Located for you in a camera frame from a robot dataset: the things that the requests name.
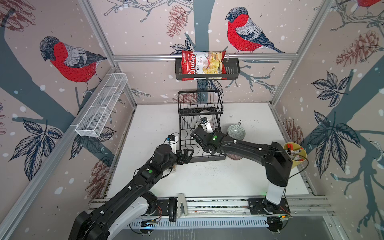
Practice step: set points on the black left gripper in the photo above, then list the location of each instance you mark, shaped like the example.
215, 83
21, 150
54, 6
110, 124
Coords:
187, 159

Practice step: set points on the white ceramic bowl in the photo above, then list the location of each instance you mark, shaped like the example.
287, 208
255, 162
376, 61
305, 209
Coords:
206, 114

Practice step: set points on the grey green patterned bowl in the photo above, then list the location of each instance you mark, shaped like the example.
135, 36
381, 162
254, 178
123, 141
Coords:
236, 131

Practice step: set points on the white brown patterned bowl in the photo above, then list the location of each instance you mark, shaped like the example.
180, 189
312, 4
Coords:
234, 157

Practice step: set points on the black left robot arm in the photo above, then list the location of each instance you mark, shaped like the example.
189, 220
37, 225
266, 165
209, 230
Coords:
134, 200

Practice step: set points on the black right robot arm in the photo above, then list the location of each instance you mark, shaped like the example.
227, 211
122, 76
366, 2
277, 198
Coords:
273, 157

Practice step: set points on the black two-tier dish rack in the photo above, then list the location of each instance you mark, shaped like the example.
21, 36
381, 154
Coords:
190, 103

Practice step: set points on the red cassava chips bag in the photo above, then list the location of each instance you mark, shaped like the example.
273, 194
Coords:
202, 63

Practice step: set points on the yellow cup with markers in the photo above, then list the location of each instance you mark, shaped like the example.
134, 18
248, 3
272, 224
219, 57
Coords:
296, 152

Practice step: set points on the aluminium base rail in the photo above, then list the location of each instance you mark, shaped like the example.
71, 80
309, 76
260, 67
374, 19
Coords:
207, 213

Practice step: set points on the black wall wire basket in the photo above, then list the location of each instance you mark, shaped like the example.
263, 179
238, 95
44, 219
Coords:
231, 65

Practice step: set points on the white wire wall shelf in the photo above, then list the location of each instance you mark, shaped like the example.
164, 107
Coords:
98, 113

